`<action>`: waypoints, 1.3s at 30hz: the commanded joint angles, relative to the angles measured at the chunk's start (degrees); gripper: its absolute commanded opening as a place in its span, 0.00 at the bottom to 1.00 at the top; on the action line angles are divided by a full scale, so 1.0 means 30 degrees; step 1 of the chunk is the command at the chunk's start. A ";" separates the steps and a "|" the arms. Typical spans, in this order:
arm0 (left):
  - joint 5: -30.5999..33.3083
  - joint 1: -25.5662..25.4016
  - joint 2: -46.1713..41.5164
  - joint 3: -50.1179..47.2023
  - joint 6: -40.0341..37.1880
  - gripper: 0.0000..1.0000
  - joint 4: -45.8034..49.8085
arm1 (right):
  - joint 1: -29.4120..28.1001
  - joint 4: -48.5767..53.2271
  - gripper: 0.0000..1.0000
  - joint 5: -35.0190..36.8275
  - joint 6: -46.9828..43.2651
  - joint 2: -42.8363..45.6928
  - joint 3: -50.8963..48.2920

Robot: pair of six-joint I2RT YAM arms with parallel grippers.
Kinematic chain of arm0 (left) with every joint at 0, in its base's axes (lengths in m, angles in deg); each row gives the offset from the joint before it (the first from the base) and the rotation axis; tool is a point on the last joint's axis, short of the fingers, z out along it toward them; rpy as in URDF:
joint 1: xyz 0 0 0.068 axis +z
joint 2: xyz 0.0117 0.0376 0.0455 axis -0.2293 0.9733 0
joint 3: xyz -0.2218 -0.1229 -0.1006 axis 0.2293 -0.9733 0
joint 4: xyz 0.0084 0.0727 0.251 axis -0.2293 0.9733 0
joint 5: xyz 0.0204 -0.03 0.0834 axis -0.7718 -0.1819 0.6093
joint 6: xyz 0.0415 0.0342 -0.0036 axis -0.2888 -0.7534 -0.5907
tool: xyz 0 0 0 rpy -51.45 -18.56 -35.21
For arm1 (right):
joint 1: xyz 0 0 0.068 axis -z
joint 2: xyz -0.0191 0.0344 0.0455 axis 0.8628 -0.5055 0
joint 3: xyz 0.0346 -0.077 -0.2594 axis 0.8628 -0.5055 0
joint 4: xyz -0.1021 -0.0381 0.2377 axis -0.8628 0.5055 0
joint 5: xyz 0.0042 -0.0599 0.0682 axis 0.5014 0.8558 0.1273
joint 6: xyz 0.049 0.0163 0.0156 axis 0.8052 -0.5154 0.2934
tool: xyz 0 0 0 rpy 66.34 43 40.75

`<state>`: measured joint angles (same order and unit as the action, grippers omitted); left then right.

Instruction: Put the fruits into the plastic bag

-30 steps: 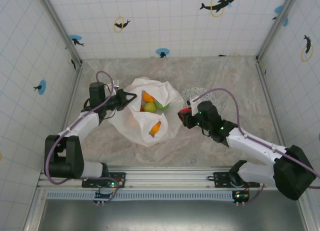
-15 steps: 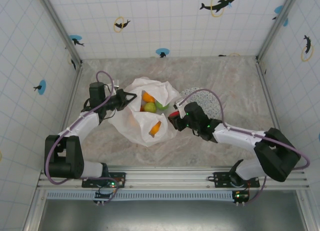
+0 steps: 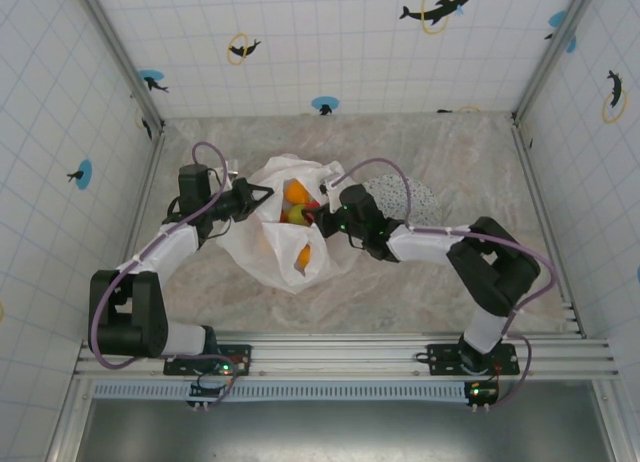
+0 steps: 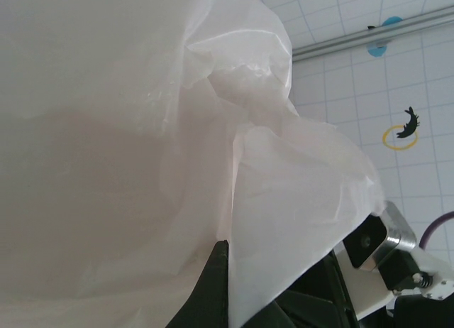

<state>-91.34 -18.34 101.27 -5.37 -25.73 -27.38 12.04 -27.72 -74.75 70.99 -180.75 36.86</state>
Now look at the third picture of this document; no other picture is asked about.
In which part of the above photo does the green wrinkled round fruit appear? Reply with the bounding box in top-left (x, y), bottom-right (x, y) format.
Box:
top-left (280, 205), bottom-right (309, 227)

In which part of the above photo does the orange tangerine fruit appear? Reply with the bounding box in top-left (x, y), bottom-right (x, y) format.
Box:
top-left (283, 178), bottom-right (311, 206)

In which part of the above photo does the white plastic bag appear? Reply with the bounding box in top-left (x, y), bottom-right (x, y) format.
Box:
top-left (214, 153), bottom-right (352, 296)

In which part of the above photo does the white blue-speckled plate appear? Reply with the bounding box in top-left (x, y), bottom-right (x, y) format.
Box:
top-left (360, 173), bottom-right (444, 229)

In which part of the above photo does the grey metal panel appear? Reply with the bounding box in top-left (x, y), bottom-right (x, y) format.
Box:
top-left (49, 381), bottom-right (634, 462)

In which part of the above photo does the aluminium side rail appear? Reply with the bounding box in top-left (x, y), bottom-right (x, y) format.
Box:
top-left (512, 114), bottom-right (587, 339)
top-left (74, 124), bottom-right (169, 344)

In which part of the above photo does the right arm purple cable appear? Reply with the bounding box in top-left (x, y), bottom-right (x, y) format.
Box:
top-left (331, 157), bottom-right (559, 411)

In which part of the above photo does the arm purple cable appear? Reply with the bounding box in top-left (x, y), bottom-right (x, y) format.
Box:
top-left (331, 157), bottom-right (559, 411)
top-left (87, 141), bottom-right (242, 409)

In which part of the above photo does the aluminium mounting rail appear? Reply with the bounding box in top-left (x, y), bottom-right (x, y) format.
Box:
top-left (73, 330), bottom-right (621, 383)

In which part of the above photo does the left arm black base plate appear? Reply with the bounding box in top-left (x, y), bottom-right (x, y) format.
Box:
top-left (163, 342), bottom-right (253, 378)

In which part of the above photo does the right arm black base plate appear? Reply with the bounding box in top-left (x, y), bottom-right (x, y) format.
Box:
top-left (414, 341), bottom-right (521, 378)

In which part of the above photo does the aluminium frame post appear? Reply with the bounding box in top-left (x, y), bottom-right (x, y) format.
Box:
top-left (512, 0), bottom-right (601, 122)
top-left (72, 0), bottom-right (167, 133)

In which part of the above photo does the white slotted cable duct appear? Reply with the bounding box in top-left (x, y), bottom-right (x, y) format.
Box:
top-left (92, 381), bottom-right (474, 402)

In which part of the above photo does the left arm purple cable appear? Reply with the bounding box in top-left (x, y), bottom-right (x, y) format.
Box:
top-left (87, 141), bottom-right (242, 409)

